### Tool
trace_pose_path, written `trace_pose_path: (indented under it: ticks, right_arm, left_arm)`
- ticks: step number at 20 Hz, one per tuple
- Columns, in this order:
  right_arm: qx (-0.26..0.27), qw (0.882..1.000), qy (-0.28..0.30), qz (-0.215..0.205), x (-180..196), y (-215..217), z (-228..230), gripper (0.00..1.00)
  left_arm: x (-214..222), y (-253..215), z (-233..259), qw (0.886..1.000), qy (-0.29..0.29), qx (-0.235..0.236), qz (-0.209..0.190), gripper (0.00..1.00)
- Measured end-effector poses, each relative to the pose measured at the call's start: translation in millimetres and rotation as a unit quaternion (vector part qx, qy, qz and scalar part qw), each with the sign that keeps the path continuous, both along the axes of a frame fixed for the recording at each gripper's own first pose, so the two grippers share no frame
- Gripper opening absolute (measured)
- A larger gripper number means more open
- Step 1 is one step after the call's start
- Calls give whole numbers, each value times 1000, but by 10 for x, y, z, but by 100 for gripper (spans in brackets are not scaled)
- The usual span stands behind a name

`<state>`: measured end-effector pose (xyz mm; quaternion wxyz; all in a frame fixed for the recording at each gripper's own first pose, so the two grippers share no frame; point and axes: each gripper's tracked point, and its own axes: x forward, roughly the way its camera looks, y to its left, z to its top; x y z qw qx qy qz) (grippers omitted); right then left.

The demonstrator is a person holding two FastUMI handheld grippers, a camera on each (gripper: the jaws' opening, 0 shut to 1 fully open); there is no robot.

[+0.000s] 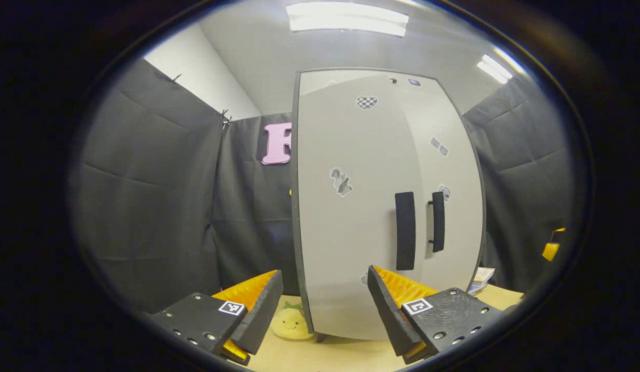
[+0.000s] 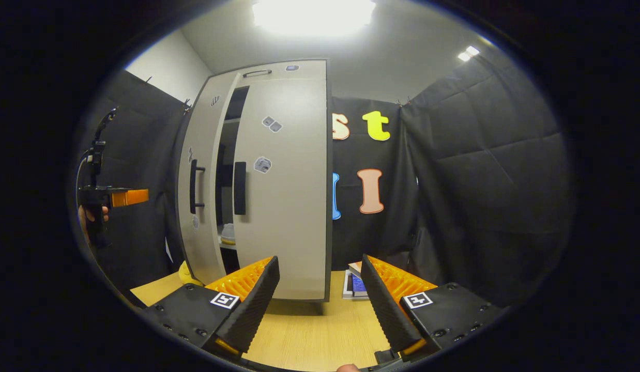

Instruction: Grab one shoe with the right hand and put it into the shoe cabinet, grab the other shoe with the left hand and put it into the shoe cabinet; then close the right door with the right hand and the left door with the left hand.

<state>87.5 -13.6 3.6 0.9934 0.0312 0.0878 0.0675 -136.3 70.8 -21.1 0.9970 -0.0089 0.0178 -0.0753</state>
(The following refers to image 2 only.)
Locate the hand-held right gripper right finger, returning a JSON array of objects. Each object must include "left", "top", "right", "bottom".
[{"left": 360, "top": 254, "right": 507, "bottom": 361}]

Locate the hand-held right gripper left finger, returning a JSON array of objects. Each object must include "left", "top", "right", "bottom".
[{"left": 143, "top": 256, "right": 281, "bottom": 360}]

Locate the grey cabinet door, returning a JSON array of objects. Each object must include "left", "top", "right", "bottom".
[
  {"left": 176, "top": 71, "right": 242, "bottom": 286},
  {"left": 232, "top": 77, "right": 328, "bottom": 301}
]

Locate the grey shoe cabinet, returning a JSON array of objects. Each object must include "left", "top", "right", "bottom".
[{"left": 206, "top": 59, "right": 333, "bottom": 303}]

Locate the blue book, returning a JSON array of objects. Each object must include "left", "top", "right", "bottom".
[{"left": 342, "top": 270, "right": 371, "bottom": 300}]

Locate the yellow plush toy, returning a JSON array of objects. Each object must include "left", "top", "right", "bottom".
[{"left": 178, "top": 260, "right": 204, "bottom": 286}]

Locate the black backdrop cloth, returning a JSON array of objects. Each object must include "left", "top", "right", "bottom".
[{"left": 74, "top": 52, "right": 574, "bottom": 311}]

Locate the large ceiling light panel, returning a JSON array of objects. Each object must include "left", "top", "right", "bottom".
[{"left": 253, "top": 0, "right": 376, "bottom": 38}]

